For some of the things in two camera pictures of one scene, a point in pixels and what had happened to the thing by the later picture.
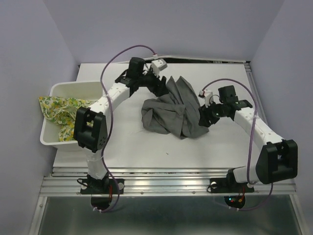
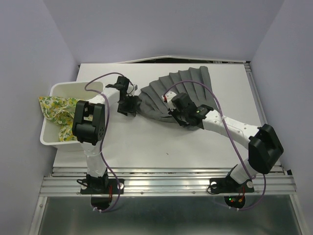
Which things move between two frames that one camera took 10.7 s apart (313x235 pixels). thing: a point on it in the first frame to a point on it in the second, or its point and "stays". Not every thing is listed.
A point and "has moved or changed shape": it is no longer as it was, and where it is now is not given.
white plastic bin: [91, 90] stays
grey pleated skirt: [175, 113] has moved or changed shape
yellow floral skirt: [63, 111] stays
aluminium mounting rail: [154, 182] stays
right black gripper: [204, 116] to [173, 113]
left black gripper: [161, 90] to [131, 108]
